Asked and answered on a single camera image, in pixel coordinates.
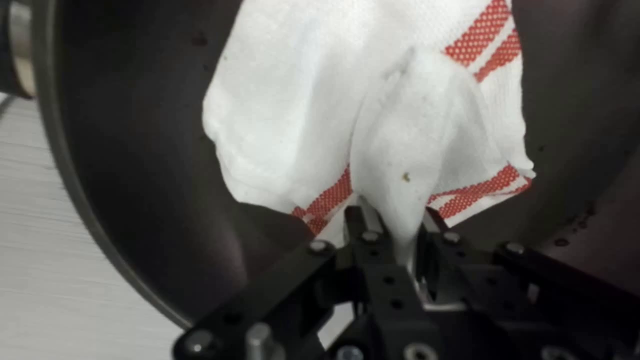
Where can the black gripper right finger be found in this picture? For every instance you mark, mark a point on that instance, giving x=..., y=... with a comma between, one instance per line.
x=484, y=309

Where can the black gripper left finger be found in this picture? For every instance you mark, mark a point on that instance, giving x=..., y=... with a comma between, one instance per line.
x=388, y=317

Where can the white red-striped kitchen towel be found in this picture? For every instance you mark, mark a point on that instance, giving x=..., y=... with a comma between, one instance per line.
x=408, y=104

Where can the black frying pan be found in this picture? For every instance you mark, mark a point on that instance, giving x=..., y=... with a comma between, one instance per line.
x=119, y=84

